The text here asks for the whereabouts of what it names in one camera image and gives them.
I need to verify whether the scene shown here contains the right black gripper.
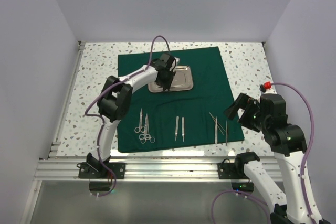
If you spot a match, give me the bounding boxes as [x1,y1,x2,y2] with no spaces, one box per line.
[224,92,269,132]

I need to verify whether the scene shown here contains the stainless steel instrument tray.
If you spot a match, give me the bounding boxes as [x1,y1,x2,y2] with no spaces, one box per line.
[148,66,194,93]

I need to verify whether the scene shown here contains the steel scalpel handle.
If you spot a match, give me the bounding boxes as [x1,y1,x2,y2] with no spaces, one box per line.
[181,117,185,142]
[175,116,180,141]

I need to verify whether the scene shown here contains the broad steel tweezers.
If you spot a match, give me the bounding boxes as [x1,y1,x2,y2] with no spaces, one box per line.
[215,117,218,144]

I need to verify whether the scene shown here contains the thin steel tweezers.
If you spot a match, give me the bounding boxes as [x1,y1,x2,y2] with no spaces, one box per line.
[209,113,225,135]

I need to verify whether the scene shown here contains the green surgical cloth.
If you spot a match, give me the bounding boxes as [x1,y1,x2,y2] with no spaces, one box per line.
[117,47,244,153]

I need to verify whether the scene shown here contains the steel ring-handled scissors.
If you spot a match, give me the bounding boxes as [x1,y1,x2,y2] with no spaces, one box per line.
[134,109,145,133]
[139,126,151,141]

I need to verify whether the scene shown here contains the steel forceps with ring handles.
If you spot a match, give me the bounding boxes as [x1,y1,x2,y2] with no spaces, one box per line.
[140,115,155,144]

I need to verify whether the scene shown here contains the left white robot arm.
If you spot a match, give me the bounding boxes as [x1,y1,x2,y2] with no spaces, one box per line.
[85,53,180,178]

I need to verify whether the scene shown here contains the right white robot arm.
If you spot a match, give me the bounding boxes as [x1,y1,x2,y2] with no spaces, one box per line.
[224,93,327,223]

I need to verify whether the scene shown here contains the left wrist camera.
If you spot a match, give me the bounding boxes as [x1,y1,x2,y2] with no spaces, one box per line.
[174,57,181,68]

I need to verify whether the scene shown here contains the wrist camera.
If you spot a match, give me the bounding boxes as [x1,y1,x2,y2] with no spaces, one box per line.
[174,57,181,68]
[264,89,277,94]

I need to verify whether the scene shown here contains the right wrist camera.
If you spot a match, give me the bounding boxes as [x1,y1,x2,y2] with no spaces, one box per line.
[264,89,277,94]

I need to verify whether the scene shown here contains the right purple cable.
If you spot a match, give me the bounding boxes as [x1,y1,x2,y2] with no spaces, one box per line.
[211,81,316,224]

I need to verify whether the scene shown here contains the purple cable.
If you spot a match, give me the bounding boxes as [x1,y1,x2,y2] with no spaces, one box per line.
[211,81,316,224]
[83,35,171,197]

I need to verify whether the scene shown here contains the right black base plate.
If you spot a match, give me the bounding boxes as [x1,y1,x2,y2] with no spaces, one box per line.
[217,162,248,179]

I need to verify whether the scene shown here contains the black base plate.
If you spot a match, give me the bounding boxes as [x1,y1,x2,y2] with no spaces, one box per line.
[76,162,125,179]
[217,162,248,179]

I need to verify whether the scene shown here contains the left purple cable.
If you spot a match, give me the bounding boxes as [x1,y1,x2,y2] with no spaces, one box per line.
[83,35,171,197]

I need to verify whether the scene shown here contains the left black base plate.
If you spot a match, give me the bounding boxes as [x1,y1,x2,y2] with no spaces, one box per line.
[76,162,125,179]

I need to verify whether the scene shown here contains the aluminium rail frame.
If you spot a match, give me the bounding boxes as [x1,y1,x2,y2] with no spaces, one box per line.
[20,40,322,224]

